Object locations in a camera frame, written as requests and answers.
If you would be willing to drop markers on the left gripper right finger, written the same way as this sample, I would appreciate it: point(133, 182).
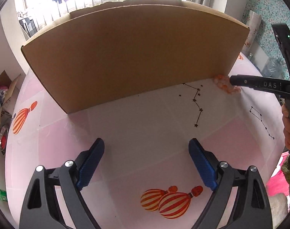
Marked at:
point(205, 162)

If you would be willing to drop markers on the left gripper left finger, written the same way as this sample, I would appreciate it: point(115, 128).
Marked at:
point(87, 162)

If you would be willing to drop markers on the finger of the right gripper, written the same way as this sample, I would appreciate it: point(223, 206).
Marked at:
point(253, 82)

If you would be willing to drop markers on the person's right hand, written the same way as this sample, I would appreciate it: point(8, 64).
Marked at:
point(286, 123)

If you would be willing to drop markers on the pink patterned table cover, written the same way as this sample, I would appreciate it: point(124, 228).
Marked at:
point(146, 145)

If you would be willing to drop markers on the rolled paper poster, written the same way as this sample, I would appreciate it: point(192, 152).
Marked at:
point(253, 22)

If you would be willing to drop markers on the green plastic bottle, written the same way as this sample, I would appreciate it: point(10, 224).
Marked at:
point(3, 195)

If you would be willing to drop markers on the small cardboard box with clutter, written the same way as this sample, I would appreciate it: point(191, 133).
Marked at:
point(7, 87)

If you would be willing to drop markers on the large open cardboard box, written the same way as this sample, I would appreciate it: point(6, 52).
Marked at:
point(118, 49)

